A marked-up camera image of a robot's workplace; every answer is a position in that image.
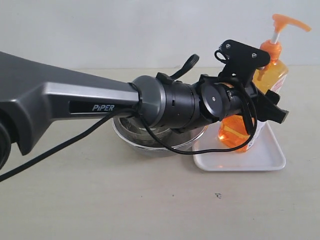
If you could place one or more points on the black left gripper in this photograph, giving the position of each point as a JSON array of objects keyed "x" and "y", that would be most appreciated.
[{"x": 220, "y": 98}]

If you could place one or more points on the orange soap pump bottle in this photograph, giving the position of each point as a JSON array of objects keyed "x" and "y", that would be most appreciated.
[{"x": 268, "y": 81}]

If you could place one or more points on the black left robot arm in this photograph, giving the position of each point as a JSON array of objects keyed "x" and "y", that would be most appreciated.
[{"x": 33, "y": 95}]

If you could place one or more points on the white rectangular plastic tray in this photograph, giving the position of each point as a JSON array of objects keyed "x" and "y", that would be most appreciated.
[{"x": 265, "y": 155}]

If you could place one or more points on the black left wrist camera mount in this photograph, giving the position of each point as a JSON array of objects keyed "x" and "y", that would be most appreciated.
[{"x": 240, "y": 60}]

